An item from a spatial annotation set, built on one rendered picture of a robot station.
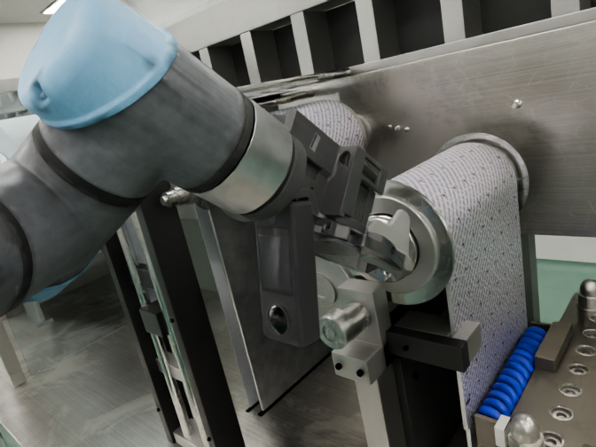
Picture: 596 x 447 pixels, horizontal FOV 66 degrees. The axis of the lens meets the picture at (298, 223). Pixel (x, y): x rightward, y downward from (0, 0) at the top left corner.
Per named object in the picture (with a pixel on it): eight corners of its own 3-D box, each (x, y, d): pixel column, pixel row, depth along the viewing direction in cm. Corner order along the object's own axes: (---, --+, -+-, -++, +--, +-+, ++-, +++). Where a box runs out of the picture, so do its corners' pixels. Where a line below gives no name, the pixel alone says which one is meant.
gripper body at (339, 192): (395, 175, 41) (315, 103, 32) (374, 267, 39) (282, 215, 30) (328, 177, 46) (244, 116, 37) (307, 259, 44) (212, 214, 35)
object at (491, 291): (463, 429, 53) (445, 286, 48) (524, 329, 69) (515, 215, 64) (467, 430, 53) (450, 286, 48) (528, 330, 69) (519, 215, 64)
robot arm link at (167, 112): (7, 72, 27) (89, -48, 24) (162, 156, 35) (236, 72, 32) (-3, 146, 22) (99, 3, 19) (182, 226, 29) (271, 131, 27)
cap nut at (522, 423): (502, 456, 47) (498, 420, 46) (513, 433, 50) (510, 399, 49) (541, 470, 45) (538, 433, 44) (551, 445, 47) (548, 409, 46)
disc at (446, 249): (346, 295, 57) (325, 182, 54) (348, 294, 58) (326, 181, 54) (460, 315, 48) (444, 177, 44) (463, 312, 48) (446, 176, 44)
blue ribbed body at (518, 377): (474, 432, 54) (471, 407, 53) (528, 340, 69) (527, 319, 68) (505, 443, 51) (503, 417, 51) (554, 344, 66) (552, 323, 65)
